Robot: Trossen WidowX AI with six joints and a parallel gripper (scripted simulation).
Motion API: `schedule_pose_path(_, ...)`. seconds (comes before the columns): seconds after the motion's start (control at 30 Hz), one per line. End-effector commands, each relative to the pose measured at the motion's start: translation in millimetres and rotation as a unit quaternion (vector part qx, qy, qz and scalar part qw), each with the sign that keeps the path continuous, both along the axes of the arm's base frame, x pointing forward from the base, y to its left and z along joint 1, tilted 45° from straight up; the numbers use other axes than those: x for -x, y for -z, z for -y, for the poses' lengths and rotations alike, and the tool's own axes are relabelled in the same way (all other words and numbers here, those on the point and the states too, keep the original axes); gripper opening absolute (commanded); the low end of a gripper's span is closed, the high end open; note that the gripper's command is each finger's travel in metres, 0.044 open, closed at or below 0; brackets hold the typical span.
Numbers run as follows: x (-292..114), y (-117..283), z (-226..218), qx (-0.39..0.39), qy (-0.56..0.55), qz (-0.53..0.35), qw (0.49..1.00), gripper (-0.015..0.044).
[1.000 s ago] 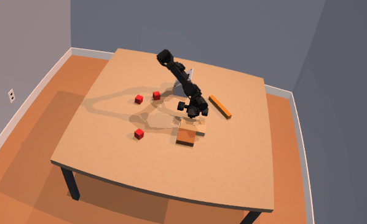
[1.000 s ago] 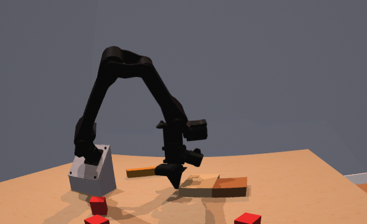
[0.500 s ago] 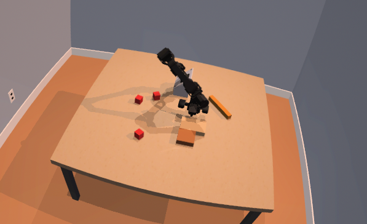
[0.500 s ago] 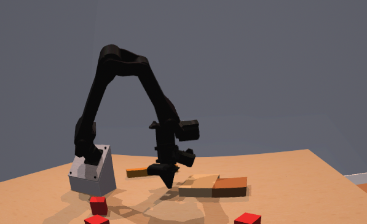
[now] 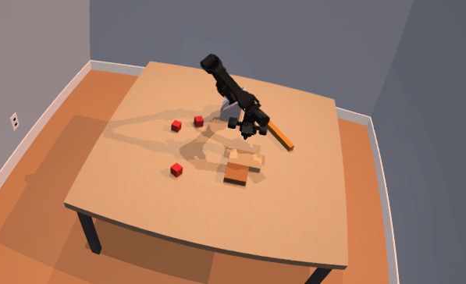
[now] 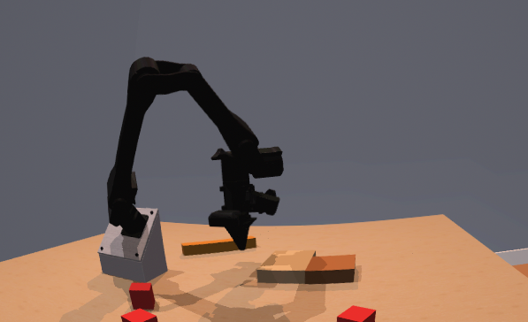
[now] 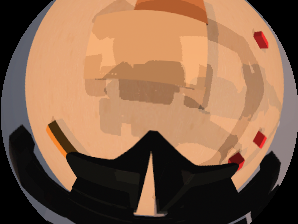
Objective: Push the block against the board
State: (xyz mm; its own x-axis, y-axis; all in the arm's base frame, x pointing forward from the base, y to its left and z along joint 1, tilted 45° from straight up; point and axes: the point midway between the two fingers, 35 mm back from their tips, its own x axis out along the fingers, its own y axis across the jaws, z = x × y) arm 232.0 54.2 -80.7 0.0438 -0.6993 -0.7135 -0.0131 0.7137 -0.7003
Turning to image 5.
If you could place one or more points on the small red cube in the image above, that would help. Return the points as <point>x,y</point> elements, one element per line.
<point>176,170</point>
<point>176,126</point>
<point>198,121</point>

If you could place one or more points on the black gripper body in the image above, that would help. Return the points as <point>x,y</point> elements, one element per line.
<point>233,123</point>

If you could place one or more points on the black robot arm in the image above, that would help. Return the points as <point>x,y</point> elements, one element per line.
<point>227,87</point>

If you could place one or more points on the orange long flat bar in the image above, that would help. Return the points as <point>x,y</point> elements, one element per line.
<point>280,136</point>

